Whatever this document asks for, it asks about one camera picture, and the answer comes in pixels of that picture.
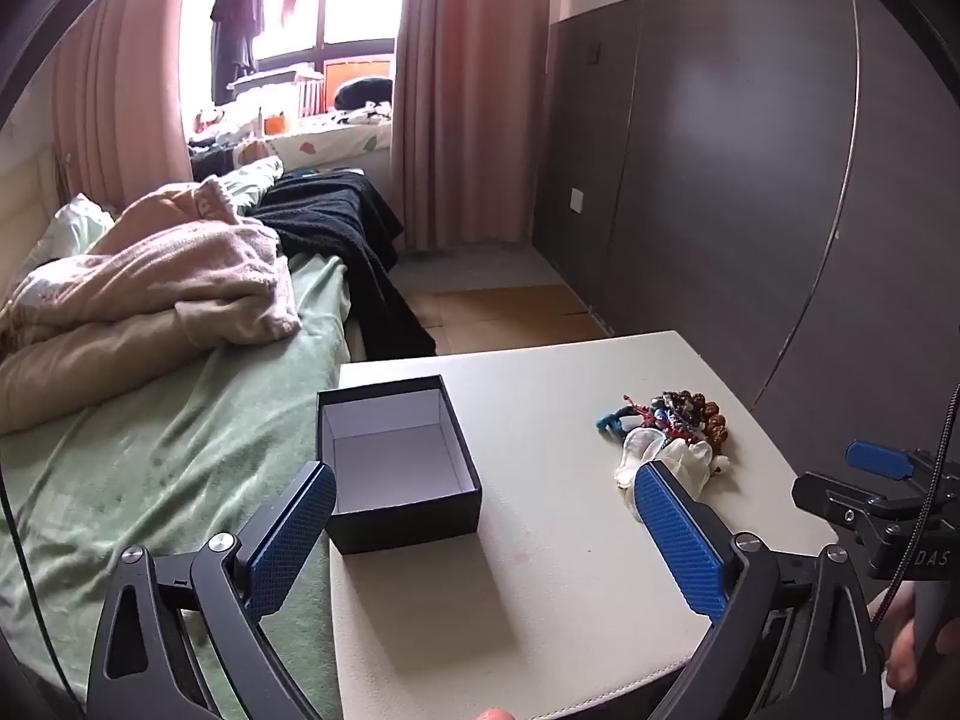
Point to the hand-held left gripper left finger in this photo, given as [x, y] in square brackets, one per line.
[292, 532]

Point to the leaf print cushion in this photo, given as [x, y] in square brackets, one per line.
[330, 141]

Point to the pink curtain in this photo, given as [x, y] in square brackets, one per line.
[457, 90]
[120, 90]

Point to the orange box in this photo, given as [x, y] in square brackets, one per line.
[349, 71]

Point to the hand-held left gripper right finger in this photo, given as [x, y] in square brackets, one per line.
[679, 532]

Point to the white wall socket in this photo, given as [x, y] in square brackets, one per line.
[577, 200]

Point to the person's right hand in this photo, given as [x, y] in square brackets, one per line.
[904, 660]

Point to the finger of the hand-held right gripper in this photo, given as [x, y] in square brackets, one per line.
[877, 459]

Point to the flattened cardboard sheet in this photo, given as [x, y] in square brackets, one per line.
[510, 311]

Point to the white pillow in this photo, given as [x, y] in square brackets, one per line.
[67, 229]

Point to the cream headboard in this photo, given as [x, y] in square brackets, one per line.
[22, 202]

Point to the black gift box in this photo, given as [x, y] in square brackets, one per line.
[405, 525]

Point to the pink fleece blanket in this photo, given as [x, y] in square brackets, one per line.
[150, 292]

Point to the black blanket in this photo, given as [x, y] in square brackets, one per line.
[330, 217]

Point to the green bed sheet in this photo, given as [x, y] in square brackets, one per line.
[187, 465]

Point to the black bag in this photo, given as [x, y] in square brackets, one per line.
[364, 92]

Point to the hanging dark clothes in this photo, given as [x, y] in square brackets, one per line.
[238, 15]

